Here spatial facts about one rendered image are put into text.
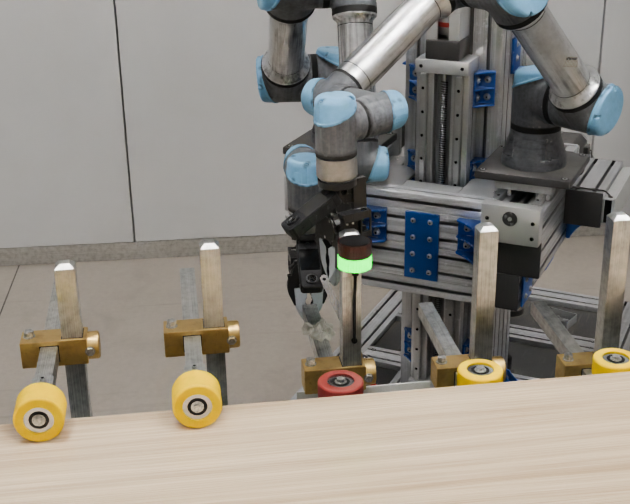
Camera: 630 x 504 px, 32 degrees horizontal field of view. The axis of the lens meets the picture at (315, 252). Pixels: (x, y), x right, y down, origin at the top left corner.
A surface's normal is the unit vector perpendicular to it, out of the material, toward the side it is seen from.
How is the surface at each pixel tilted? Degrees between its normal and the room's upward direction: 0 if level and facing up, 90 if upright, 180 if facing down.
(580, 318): 0
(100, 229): 90
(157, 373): 0
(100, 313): 0
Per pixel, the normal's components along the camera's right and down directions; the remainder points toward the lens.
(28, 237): 0.10, 0.38
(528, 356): -0.01, -0.92
